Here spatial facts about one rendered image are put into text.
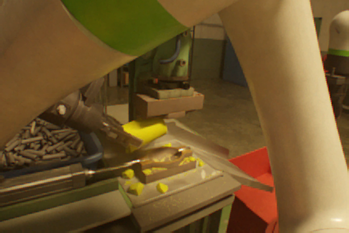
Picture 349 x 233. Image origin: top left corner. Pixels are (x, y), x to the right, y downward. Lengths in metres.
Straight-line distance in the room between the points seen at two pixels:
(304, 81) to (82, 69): 0.23
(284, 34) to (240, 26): 0.05
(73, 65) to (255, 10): 0.19
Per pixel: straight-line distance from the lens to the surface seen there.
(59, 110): 0.45
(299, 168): 0.33
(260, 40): 0.27
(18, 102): 0.23
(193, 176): 0.66
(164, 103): 0.53
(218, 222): 0.74
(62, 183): 0.57
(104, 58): 0.16
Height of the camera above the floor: 1.38
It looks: 17 degrees down
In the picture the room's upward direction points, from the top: 4 degrees clockwise
